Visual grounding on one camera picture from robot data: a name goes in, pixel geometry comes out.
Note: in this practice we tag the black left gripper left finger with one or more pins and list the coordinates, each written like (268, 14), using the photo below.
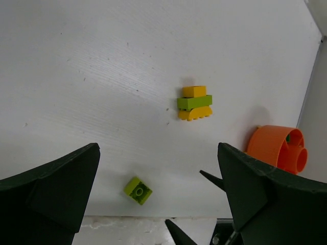
(46, 205)

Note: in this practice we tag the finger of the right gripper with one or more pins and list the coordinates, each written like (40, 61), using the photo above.
(179, 237)

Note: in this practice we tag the lime green long lego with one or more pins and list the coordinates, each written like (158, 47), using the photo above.
(188, 104)

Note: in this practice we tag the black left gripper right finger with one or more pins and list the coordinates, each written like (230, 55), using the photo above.
(270, 205)

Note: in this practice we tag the orange round divided container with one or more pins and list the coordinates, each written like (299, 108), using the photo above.
(281, 147)

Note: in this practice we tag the yellow square lego brick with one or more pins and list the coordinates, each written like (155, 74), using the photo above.
(194, 91)

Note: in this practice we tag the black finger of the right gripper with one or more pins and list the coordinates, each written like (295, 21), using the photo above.
(215, 180)

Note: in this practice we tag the yellow curved lego piece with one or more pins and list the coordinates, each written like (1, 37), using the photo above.
(195, 113)

